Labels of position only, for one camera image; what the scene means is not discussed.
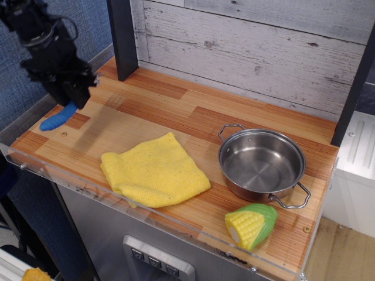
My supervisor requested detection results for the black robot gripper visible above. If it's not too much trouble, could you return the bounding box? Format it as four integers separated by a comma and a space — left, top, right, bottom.
21, 43, 98, 109

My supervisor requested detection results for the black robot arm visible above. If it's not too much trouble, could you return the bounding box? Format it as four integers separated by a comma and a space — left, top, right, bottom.
1, 1, 97, 109

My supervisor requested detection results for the yellow folded cloth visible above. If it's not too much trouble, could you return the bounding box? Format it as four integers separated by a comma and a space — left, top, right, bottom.
100, 132, 211, 208

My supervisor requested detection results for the clear acrylic edge guard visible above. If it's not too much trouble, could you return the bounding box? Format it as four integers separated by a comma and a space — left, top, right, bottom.
1, 145, 305, 280

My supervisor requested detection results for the grey control panel with buttons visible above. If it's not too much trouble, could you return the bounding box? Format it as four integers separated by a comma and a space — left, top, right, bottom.
122, 235, 196, 280

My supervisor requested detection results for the yellow object at corner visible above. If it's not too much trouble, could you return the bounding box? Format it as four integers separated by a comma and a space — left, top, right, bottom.
21, 268, 52, 281

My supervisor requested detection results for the stainless steel pot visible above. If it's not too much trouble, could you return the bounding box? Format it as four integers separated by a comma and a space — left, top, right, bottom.
218, 124, 311, 209

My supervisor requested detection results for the plastic toy corn cob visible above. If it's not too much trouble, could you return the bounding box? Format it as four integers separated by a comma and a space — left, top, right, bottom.
224, 203, 278, 251

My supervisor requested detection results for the white ridged appliance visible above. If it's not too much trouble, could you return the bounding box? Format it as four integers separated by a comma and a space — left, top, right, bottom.
323, 111, 374, 237

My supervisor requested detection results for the black left vertical post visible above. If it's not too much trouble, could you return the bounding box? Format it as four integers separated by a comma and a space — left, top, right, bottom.
107, 0, 138, 81

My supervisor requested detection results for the black vertical post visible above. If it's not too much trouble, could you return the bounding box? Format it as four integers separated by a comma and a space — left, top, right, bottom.
330, 0, 375, 146
107, 0, 138, 81

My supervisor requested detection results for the black right vertical post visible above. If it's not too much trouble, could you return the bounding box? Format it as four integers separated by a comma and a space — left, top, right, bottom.
330, 0, 375, 146

